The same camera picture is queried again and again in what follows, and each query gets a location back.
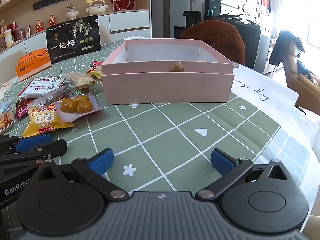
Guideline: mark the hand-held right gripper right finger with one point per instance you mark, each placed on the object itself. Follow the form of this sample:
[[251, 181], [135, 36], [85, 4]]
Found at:
[[222, 162]]

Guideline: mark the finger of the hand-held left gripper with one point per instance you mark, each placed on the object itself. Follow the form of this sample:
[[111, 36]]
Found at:
[[51, 148], [35, 141]]

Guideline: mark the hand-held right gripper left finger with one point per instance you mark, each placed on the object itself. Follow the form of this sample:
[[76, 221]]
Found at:
[[101, 162]]

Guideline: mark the yellow snack packet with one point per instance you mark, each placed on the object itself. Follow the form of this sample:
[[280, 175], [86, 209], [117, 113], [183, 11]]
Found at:
[[42, 121]]

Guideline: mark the clear bread packet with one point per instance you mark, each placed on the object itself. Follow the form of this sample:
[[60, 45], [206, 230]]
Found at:
[[6, 121]]

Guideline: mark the maroon snack packet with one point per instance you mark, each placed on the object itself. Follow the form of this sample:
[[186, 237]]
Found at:
[[22, 107]]

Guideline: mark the blue white snack packet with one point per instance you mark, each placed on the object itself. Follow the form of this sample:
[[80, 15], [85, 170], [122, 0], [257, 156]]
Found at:
[[6, 106]]

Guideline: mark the clear dark snack packet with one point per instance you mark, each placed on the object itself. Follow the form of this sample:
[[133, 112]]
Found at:
[[53, 97]]

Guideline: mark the clear braised egg packet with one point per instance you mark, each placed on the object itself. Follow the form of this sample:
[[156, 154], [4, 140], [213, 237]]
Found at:
[[75, 105]]

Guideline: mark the white red-print snack packet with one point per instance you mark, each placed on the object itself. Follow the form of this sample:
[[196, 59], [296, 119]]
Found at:
[[40, 86]]

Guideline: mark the brown cracker packet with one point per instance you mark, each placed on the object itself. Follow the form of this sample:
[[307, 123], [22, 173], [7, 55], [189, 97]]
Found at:
[[80, 78]]

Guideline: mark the red cartoon snack packet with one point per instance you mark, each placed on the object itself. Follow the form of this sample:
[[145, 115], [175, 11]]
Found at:
[[93, 70]]

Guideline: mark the pink cardboard box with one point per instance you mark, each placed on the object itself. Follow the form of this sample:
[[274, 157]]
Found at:
[[162, 87]]

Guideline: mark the green checked tablecloth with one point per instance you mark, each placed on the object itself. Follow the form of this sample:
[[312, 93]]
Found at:
[[162, 130]]

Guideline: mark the orange tissue pack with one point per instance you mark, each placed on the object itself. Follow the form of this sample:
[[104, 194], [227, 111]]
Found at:
[[32, 62]]

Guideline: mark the white chair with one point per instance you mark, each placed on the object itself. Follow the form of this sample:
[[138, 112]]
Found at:
[[10, 60]]

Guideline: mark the large black snack bag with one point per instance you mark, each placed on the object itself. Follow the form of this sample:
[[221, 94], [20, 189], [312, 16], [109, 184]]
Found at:
[[72, 45]]

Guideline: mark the brown armchair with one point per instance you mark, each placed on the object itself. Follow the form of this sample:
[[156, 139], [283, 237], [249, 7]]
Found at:
[[300, 85]]

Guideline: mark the red gold figurine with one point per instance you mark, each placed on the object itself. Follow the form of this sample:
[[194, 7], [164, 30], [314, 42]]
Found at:
[[39, 26], [52, 20]]

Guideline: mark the beige chair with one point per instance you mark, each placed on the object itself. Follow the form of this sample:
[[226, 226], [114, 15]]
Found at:
[[105, 33]]

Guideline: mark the dark cabinet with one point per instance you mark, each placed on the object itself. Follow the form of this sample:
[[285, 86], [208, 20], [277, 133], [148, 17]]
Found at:
[[247, 37]]

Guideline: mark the brown fuzzy chair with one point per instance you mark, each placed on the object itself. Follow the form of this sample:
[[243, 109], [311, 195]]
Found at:
[[215, 35]]

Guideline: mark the dark jacket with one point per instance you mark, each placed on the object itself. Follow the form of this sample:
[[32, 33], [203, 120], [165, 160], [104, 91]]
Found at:
[[285, 45]]

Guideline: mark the white vase with flowers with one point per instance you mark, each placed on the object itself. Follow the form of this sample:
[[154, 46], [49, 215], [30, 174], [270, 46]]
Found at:
[[72, 12]]

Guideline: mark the white sideboard cabinet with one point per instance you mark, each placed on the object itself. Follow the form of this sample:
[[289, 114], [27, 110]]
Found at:
[[125, 22]]

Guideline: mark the black appliance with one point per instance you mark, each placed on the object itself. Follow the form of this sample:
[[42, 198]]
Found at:
[[192, 18]]

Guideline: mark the white rabbit figurine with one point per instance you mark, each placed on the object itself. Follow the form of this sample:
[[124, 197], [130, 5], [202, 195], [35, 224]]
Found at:
[[96, 6]]

